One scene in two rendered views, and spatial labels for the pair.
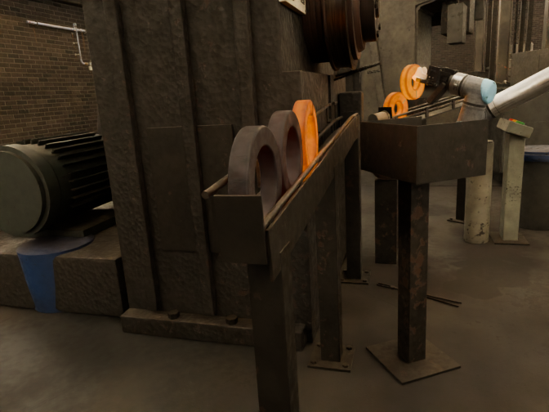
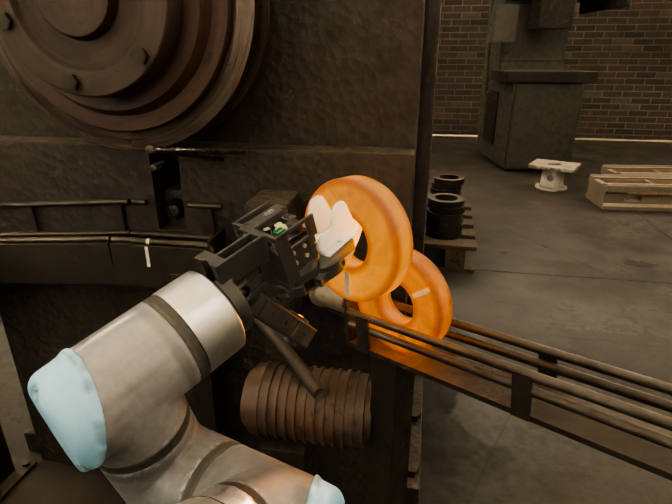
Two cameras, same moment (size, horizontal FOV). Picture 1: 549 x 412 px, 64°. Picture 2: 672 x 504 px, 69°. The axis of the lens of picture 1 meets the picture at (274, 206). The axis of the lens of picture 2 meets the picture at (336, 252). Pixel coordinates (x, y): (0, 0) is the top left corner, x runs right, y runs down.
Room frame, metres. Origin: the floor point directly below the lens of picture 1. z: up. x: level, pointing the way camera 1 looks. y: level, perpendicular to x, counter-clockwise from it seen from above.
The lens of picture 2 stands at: (1.98, -1.22, 1.04)
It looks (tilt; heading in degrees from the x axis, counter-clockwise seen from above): 22 degrees down; 83
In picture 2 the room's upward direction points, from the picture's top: straight up
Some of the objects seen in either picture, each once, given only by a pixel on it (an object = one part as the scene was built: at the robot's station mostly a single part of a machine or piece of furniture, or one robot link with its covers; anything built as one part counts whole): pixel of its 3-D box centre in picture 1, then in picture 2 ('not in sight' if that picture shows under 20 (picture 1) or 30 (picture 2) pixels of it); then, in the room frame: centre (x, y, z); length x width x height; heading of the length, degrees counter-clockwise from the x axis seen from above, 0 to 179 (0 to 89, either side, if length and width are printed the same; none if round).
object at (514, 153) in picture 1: (511, 181); not in sight; (2.18, -1.21, 0.31); 0.24 x 0.16 x 0.62; 163
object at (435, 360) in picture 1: (417, 249); not in sight; (1.18, -0.39, 0.36); 0.26 x 0.20 x 0.72; 18
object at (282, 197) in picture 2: (350, 119); (276, 256); (1.98, -0.36, 0.68); 0.11 x 0.08 x 0.24; 73
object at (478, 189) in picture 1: (478, 191); not in sight; (2.19, -1.04, 0.26); 0.12 x 0.12 x 0.52
